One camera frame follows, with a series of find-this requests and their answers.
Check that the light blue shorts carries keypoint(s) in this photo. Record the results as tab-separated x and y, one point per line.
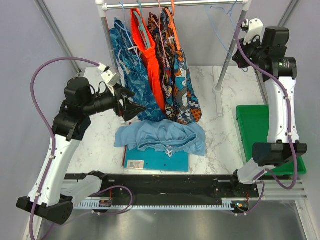
163	136

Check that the green plastic bin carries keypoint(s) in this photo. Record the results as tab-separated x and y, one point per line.
253	123

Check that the right aluminium frame post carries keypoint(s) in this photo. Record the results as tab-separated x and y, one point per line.
288	13

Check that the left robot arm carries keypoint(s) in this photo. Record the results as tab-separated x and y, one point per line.
47	199

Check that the blue plastic hanger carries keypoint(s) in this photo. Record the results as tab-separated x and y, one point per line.
131	47

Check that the aluminium frame post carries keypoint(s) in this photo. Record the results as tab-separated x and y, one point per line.
46	13
288	13

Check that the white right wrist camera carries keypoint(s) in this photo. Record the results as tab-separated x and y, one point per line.
253	29

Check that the pink plastic hanger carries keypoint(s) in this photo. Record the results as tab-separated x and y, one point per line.
160	29

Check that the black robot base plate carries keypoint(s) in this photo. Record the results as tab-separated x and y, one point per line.
147	189

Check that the colourful cartoon print shorts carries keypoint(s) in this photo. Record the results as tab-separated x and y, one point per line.
187	106

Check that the orange plastic hanger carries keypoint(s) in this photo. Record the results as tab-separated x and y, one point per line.
172	24

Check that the teal plastic hanger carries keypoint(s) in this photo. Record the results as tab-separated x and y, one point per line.
139	28

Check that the dark comic print shorts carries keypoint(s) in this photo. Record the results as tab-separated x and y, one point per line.
165	65

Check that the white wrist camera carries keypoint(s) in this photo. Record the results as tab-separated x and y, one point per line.
110	75
253	29

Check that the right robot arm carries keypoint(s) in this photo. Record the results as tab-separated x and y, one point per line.
267	55

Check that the light blue cable duct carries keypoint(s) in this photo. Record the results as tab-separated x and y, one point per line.
98	204

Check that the orange shorts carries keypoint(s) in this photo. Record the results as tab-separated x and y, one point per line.
153	70

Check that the teal folder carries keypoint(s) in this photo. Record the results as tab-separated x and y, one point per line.
150	159

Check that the left aluminium frame post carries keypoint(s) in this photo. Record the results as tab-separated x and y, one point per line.
46	13

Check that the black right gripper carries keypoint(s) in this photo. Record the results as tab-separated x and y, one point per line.
240	60

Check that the blue patterned shorts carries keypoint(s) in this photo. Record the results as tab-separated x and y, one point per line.
135	74

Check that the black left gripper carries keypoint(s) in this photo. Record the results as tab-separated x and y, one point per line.
131	109

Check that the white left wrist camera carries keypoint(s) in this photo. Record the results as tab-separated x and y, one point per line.
110	75

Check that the light blue wire hanger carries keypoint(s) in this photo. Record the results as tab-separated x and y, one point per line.
216	27

